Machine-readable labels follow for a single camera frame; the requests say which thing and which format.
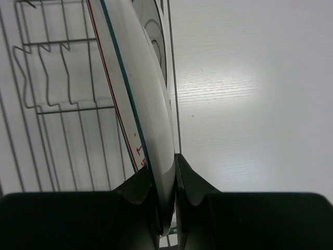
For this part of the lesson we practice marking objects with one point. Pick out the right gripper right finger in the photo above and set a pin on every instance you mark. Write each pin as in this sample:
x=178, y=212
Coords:
x=195, y=226

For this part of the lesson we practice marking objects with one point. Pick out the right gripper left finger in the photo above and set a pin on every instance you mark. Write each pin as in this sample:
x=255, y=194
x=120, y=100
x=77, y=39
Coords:
x=136, y=222

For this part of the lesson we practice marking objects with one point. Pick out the orange sunburst pattern plate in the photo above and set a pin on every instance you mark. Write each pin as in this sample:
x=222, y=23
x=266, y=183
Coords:
x=137, y=95

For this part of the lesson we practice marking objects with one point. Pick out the white plate grey line pattern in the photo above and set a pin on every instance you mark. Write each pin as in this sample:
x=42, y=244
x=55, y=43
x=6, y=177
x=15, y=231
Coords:
x=152, y=19

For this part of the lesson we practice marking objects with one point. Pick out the metal wire dish rack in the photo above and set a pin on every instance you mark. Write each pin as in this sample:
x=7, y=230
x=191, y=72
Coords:
x=62, y=148

